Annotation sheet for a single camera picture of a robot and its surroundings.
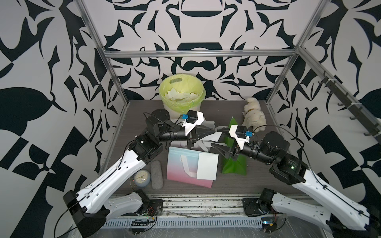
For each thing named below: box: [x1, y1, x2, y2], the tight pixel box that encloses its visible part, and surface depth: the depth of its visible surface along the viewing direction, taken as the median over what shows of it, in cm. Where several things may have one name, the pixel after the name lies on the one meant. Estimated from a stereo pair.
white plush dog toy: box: [241, 97, 267, 133], surface depth 103 cm
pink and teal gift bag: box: [166, 146, 214, 189], surface depth 72 cm
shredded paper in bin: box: [164, 87, 199, 103], surface depth 99 cm
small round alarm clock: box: [133, 169, 151, 188], surface depth 82 cm
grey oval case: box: [150, 160, 164, 190], surface depth 83 cm
